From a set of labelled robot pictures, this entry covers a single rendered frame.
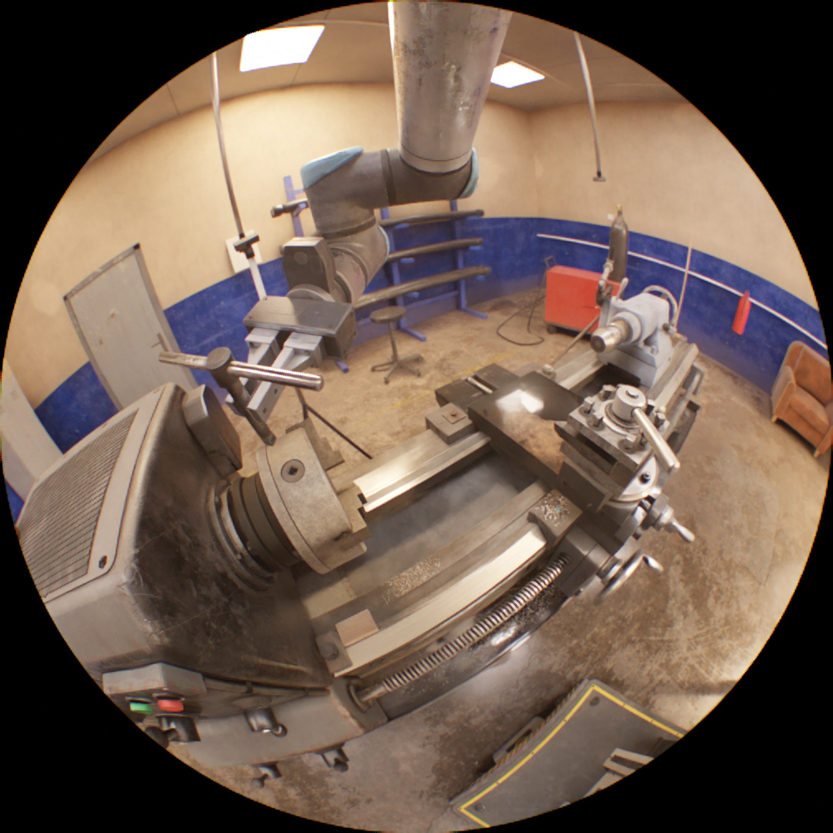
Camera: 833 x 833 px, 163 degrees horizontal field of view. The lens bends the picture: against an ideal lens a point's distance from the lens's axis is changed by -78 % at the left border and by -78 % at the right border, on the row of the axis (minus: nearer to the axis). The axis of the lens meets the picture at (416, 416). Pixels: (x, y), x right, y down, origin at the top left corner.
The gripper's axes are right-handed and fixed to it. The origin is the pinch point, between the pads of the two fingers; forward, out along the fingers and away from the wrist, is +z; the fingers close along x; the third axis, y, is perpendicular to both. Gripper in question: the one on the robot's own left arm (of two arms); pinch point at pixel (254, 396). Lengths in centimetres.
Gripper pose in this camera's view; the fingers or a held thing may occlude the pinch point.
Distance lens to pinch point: 31.4
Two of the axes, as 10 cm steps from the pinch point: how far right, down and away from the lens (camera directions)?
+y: -0.4, 5.2, 8.5
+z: -2.3, 8.2, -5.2
